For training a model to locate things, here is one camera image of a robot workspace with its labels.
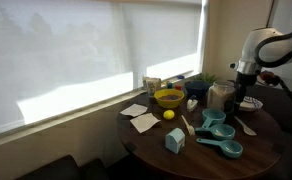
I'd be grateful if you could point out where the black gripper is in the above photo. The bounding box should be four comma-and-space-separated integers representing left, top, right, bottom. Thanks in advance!
235, 71, 255, 104

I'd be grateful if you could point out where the glass sugar jar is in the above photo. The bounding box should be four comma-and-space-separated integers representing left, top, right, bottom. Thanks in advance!
206, 80, 237, 115

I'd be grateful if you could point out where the blue white patterned paper plate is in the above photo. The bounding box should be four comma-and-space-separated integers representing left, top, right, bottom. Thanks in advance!
238, 95, 264, 113

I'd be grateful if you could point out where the long white plastic spoon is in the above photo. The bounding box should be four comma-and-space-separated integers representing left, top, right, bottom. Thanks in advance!
233, 115, 258, 137

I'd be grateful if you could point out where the deep teal measuring cup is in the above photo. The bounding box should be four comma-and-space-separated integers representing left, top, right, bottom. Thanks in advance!
201, 108, 227, 130

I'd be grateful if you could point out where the small green plant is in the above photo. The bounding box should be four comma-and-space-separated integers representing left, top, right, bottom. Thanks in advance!
193, 72, 218, 85

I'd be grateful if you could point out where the shallow teal measuring cup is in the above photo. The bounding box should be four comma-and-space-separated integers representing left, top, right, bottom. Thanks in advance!
195, 137, 244, 159
194, 123, 237, 141

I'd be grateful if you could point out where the dark blue bowl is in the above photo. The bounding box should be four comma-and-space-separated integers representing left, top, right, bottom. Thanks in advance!
184, 80, 213, 100

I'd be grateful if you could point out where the dark sofa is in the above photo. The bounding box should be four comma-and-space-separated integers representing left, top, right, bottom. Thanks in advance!
250, 83, 292, 180

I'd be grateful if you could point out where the white toy iron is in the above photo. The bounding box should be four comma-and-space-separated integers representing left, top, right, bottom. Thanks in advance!
186, 95, 199, 113

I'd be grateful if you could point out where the colourful candy pile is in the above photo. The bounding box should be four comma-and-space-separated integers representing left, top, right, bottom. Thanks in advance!
158, 94, 182, 102

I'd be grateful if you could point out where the yellow bowl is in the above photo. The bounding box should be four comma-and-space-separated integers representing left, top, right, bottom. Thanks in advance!
153, 88, 186, 110

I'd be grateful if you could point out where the yellow lemon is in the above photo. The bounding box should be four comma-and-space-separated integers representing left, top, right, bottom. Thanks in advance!
162, 109, 176, 121

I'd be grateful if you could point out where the teal toy milk carton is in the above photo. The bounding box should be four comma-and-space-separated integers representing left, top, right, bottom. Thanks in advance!
165, 127, 187, 155

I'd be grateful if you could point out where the large white paper napkin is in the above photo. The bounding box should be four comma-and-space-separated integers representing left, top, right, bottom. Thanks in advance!
129, 112, 162, 135

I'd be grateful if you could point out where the small white paper napkin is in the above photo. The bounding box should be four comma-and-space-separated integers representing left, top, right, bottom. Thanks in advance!
119, 103, 149, 118

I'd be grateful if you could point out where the dark seat cushion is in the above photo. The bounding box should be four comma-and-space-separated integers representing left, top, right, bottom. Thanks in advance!
16, 154, 83, 180
80, 157, 110, 180

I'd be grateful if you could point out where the white roller blind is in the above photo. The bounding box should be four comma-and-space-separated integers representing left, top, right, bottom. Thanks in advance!
0, 0, 204, 138

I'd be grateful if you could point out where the white window sill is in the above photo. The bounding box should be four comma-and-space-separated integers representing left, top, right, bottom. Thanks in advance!
0, 70, 204, 152

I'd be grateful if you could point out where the orange cable connector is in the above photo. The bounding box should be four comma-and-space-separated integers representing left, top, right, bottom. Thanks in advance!
259, 70, 282, 87

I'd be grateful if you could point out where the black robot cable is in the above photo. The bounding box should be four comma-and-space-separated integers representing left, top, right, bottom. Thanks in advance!
254, 25, 292, 111

